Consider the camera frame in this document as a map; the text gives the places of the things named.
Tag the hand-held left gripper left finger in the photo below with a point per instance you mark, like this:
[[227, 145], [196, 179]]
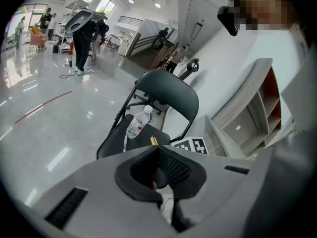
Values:
[[133, 180]]

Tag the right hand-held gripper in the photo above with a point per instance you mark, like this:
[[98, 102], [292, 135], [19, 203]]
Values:
[[195, 145]]

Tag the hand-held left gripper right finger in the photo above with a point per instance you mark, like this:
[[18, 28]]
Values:
[[185, 177]]

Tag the clear plastic water bottle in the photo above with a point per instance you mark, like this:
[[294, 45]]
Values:
[[137, 125]]

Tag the wooden shelf unit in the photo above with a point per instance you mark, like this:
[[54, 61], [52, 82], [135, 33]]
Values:
[[247, 123]]

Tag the black folding chair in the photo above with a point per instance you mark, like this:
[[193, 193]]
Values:
[[171, 93]]

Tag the black office chair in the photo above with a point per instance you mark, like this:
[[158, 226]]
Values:
[[190, 67]]

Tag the staircase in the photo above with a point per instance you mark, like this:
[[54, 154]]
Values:
[[148, 51]]

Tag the red floor tape line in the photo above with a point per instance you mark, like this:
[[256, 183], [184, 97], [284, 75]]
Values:
[[42, 106]]

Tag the person's head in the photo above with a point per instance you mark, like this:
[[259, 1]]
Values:
[[260, 6]]

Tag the grey rounded device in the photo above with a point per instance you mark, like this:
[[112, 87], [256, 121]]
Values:
[[79, 22]]

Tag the pink armchair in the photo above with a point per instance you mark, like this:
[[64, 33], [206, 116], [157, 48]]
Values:
[[38, 38]]

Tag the black head-mounted camera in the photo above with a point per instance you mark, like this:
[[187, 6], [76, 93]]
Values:
[[227, 21]]

